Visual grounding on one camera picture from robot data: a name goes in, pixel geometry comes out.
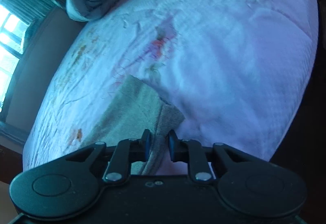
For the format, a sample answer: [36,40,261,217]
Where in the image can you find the grey-brown fleece pants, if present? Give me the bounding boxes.
[80,75,185,175]

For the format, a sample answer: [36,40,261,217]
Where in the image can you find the white floral bed sheet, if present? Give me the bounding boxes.
[23,0,318,170]

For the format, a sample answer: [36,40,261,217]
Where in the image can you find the bright window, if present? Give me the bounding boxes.
[1,0,30,111]

